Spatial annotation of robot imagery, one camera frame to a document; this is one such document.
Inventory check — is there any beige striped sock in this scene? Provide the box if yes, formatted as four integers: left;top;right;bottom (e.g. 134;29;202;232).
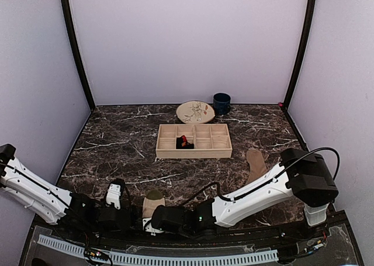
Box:
142;189;165;218

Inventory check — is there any black argyle sock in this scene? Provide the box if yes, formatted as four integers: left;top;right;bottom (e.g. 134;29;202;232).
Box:
176;135;195;149

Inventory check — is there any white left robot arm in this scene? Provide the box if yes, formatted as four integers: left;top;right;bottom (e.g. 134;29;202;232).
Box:
1;144;133;240

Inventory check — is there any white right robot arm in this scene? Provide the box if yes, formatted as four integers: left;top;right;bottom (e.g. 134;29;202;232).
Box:
143;147;338;239

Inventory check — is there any tan plain sock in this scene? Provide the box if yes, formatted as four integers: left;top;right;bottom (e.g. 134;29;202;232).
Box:
245;149;267;185

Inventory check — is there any wooden compartment tray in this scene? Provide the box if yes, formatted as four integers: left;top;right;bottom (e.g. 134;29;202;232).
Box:
155;124;233;159

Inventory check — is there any patterned ceramic plate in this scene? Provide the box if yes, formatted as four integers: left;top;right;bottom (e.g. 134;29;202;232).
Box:
176;101;215;125

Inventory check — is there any dark blue mug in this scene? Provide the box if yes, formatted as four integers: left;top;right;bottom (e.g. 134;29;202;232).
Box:
213;93;231;115

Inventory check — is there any white slotted cable duct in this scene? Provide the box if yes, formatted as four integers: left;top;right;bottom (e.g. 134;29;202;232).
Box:
37;235;279;265

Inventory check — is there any left black corner post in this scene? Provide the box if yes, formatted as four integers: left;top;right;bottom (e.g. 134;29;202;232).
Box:
60;0;96;112

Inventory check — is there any black corner post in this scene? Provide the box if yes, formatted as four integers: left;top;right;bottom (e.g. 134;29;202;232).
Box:
282;0;316;112
60;0;96;112

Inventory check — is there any right black corner post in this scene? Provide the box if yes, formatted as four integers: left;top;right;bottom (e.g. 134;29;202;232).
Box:
282;0;316;112

